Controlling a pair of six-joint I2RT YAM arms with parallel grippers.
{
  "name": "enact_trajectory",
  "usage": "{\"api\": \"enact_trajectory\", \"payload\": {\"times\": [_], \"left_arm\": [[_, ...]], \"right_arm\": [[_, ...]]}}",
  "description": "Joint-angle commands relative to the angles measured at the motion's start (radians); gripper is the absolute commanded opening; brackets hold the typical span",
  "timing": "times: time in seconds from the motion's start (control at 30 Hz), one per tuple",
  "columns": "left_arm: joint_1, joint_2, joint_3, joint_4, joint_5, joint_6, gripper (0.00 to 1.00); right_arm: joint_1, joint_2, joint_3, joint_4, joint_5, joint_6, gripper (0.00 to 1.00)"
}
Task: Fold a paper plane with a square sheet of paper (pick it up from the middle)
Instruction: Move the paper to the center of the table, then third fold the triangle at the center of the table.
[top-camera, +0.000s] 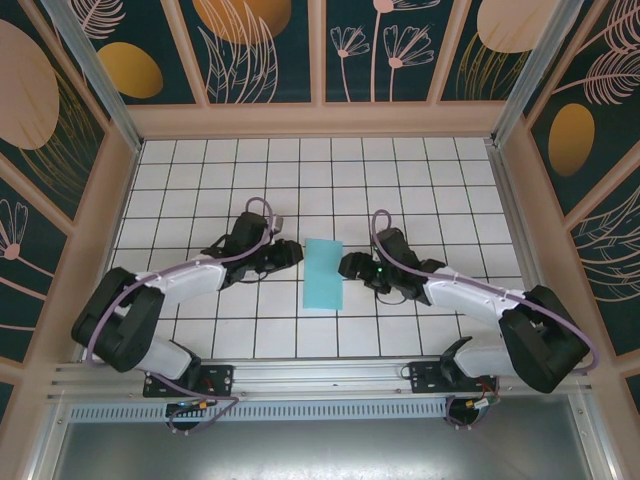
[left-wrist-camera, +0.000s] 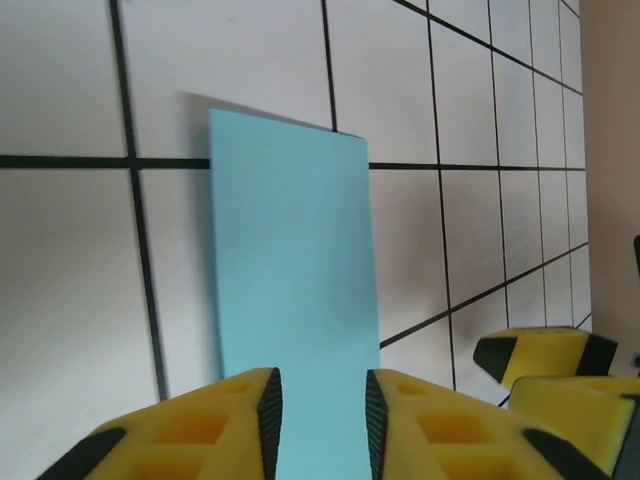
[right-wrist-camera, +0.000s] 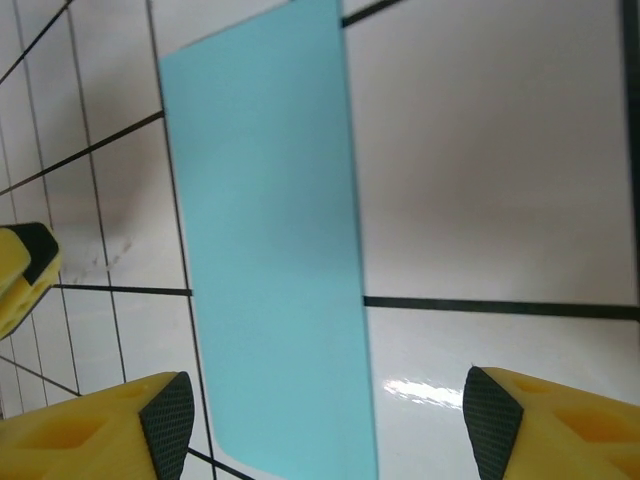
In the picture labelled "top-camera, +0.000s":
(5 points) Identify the light blue cloth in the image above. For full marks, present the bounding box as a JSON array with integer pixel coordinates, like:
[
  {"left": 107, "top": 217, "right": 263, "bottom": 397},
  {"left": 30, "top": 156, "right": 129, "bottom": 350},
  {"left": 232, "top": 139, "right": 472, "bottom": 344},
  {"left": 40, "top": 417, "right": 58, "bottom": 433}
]
[{"left": 302, "top": 238, "right": 346, "bottom": 311}]

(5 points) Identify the black base plate right arm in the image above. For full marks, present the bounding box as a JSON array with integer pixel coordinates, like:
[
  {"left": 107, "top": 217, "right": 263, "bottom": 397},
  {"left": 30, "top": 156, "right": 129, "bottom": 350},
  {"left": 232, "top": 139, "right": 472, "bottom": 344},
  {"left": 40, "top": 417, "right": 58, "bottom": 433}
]
[{"left": 408, "top": 359, "right": 501, "bottom": 396}]

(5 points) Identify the black base plate left arm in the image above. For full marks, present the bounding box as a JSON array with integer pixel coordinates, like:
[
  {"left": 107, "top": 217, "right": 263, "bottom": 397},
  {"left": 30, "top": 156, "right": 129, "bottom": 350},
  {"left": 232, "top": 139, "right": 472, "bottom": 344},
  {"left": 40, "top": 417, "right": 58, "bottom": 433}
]
[{"left": 143, "top": 364, "right": 235, "bottom": 399}]

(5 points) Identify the grey metal sheet panel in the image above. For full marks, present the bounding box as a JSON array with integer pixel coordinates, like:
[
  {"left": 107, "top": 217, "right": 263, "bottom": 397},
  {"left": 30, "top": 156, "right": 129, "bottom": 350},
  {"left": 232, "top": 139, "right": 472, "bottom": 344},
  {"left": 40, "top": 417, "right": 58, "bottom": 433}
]
[{"left": 47, "top": 394, "right": 614, "bottom": 480}]

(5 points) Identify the small circuit board with connector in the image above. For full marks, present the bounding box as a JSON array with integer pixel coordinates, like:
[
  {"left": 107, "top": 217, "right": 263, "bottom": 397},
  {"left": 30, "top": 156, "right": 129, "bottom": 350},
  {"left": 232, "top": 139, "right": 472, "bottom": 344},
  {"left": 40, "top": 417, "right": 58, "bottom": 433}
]
[
  {"left": 167, "top": 398, "right": 211, "bottom": 414},
  {"left": 462, "top": 397, "right": 501, "bottom": 414}
]

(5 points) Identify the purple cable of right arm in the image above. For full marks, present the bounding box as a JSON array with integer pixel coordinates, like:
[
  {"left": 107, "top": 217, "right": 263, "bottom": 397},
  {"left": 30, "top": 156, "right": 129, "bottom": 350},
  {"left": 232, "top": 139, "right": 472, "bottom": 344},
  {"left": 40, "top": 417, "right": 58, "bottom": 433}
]
[{"left": 372, "top": 209, "right": 601, "bottom": 431}]

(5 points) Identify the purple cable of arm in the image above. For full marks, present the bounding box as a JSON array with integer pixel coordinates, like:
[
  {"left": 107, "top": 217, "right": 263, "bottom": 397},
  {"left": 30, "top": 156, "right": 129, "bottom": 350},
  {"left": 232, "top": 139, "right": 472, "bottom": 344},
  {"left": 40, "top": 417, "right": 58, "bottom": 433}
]
[
  {"left": 85, "top": 197, "right": 276, "bottom": 437},
  {"left": 372, "top": 209, "right": 601, "bottom": 431}
]

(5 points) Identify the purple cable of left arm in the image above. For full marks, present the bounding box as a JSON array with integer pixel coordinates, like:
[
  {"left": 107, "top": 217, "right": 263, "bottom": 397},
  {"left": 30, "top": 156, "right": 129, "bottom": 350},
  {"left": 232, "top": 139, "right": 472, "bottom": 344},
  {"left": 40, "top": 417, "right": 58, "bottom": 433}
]
[{"left": 85, "top": 197, "right": 276, "bottom": 437}]

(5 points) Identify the long aluminium mounting rail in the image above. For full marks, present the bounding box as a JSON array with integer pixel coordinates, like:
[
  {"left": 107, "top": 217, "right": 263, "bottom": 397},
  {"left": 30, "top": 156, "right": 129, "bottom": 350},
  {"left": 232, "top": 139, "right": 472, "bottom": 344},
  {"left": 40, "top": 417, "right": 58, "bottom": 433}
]
[{"left": 47, "top": 354, "right": 594, "bottom": 401}]

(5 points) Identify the aluminium side rail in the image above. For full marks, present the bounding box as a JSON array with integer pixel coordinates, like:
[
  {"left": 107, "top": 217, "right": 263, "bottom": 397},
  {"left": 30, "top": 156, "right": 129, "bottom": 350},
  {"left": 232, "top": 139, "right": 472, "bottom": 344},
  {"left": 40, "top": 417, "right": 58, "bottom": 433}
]
[{"left": 487, "top": 142, "right": 566, "bottom": 356}]

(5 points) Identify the slotted grey cable duct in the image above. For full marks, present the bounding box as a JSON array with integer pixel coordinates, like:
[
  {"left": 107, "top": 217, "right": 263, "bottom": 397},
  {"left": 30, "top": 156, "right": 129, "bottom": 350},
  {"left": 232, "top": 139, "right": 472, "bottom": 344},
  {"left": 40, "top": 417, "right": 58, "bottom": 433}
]
[{"left": 67, "top": 399, "right": 451, "bottom": 422}]

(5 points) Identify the tall aluminium corner post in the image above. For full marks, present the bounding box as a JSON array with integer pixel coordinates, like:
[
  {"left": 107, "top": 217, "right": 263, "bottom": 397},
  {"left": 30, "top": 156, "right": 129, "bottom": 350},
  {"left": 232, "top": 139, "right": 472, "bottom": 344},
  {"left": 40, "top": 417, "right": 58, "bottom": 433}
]
[
  {"left": 39, "top": 0, "right": 146, "bottom": 154},
  {"left": 492, "top": 0, "right": 596, "bottom": 146}
]

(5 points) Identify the short aluminium frame post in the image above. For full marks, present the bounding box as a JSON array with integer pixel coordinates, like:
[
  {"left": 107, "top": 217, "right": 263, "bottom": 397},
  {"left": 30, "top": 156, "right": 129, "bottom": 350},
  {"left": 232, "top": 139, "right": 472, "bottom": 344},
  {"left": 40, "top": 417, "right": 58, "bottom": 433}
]
[
  {"left": 569, "top": 394, "right": 621, "bottom": 480},
  {"left": 29, "top": 399, "right": 71, "bottom": 480}
]

